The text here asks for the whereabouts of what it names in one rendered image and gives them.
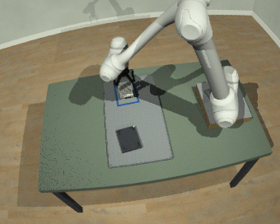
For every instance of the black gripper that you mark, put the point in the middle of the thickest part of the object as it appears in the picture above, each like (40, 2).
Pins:
(123, 74)

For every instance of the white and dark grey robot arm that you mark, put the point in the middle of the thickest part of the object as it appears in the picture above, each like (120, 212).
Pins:
(192, 24)

